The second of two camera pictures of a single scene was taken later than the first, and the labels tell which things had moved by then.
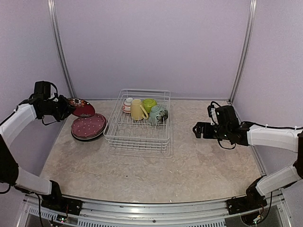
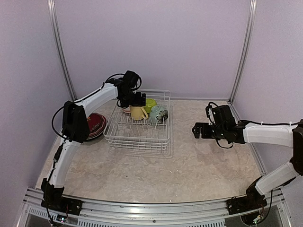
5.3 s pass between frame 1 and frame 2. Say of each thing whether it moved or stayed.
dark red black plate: moved
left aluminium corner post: stayed
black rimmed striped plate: moved
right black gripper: stayed
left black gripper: moved
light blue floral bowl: stayed
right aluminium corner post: stayed
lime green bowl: stayed
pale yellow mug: stayed
